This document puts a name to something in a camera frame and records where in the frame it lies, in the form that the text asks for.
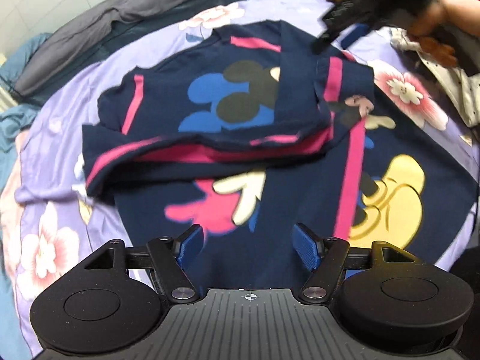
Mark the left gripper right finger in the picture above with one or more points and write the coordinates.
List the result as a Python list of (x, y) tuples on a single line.
[(308, 245)]

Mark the person right hand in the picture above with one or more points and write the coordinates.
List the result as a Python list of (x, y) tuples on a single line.
[(464, 14)]

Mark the navy cartoon mouse sweater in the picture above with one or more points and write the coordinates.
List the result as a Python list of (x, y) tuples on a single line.
[(249, 133)]

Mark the grey quilt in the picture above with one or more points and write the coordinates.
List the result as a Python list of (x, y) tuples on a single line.
[(79, 34)]

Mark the lilac floral bed sheet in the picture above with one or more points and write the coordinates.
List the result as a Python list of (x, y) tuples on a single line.
[(83, 290)]

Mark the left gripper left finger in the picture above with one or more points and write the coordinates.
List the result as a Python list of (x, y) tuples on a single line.
[(188, 245)]

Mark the teal blue blanket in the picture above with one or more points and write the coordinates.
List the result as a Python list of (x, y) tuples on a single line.
[(13, 119)]

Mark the white dotted garment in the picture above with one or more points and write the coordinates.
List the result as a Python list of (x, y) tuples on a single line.
[(462, 90)]

